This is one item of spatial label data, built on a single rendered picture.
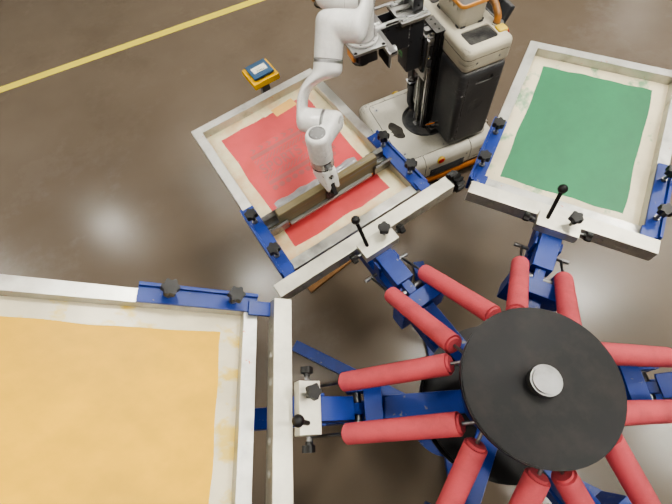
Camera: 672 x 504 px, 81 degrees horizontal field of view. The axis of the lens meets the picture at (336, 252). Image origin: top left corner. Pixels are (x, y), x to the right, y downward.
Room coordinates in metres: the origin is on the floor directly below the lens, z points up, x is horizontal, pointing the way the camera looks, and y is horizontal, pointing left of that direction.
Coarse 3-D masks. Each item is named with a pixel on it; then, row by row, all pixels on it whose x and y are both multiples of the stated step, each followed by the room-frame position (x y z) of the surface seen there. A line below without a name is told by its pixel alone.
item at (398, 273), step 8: (384, 256) 0.52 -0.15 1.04; (392, 256) 0.51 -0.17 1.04; (384, 264) 0.49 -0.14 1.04; (392, 264) 0.48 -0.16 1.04; (400, 264) 0.48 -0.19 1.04; (384, 272) 0.47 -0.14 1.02; (392, 272) 0.46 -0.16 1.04; (400, 272) 0.45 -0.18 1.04; (408, 272) 0.45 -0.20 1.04; (392, 280) 0.44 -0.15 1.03; (400, 280) 0.43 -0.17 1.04
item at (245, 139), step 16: (256, 128) 1.25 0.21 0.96; (272, 128) 1.23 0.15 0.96; (224, 144) 1.20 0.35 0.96; (240, 144) 1.19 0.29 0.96; (256, 144) 1.17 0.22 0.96; (240, 160) 1.10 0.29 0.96; (256, 176) 1.01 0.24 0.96; (304, 176) 0.96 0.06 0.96; (272, 192) 0.92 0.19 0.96; (288, 192) 0.90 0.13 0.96; (272, 208) 0.84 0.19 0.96; (320, 208) 0.80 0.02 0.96; (336, 208) 0.78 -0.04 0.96; (304, 224) 0.75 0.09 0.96; (320, 224) 0.73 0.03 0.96; (304, 240) 0.68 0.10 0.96
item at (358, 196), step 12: (276, 120) 1.27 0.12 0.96; (288, 120) 1.26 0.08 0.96; (336, 144) 1.08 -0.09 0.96; (348, 144) 1.06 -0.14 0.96; (336, 156) 1.02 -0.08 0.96; (348, 156) 1.00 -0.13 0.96; (360, 156) 0.99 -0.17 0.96; (372, 180) 0.87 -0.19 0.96; (348, 192) 0.84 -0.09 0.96; (360, 192) 0.83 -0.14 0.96; (372, 192) 0.82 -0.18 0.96; (336, 204) 0.80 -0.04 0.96; (348, 204) 0.79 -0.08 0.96; (360, 204) 0.78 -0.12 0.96
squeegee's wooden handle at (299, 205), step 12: (372, 156) 0.90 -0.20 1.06; (348, 168) 0.87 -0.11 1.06; (360, 168) 0.86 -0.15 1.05; (372, 168) 0.88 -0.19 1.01; (348, 180) 0.84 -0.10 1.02; (312, 192) 0.80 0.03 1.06; (324, 192) 0.81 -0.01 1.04; (288, 204) 0.77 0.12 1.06; (300, 204) 0.77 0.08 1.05; (312, 204) 0.78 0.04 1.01; (288, 216) 0.75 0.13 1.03
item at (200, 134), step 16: (288, 80) 1.45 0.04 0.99; (304, 80) 1.44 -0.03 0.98; (272, 96) 1.38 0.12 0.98; (336, 96) 1.30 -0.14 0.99; (240, 112) 1.33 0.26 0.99; (352, 112) 1.19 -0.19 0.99; (208, 128) 1.28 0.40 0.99; (224, 128) 1.29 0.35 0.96; (352, 128) 1.13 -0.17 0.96; (368, 128) 1.09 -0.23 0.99; (208, 144) 1.19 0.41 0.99; (368, 144) 1.03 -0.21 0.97; (224, 176) 1.01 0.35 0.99; (400, 176) 0.85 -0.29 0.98; (240, 192) 0.92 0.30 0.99; (400, 192) 0.77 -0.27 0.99; (416, 192) 0.76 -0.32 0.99; (384, 208) 0.72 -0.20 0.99; (352, 224) 0.68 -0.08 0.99; (368, 224) 0.68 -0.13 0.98; (336, 240) 0.64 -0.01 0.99; (304, 256) 0.60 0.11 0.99
